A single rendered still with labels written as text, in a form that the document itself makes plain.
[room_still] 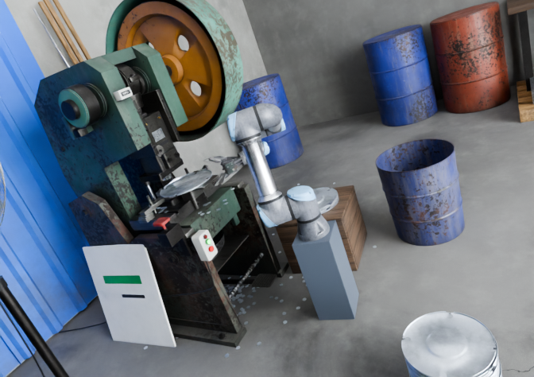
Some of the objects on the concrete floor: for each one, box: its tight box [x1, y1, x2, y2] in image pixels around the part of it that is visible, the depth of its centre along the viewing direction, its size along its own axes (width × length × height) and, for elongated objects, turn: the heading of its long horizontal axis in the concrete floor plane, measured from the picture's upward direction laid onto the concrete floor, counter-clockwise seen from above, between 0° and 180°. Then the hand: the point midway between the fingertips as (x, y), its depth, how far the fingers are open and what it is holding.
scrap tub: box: [375, 138, 465, 246], centre depth 230 cm, size 42×42×48 cm
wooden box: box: [275, 185, 367, 274], centre depth 243 cm, size 40×38×35 cm
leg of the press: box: [68, 191, 247, 348], centre depth 216 cm, size 92×12×90 cm, turn 102°
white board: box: [83, 244, 176, 348], centre depth 225 cm, size 14×50×59 cm, turn 106°
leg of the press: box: [171, 173, 289, 278], centre depth 257 cm, size 92×12×90 cm, turn 102°
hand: (207, 173), depth 214 cm, fingers open, 14 cm apart
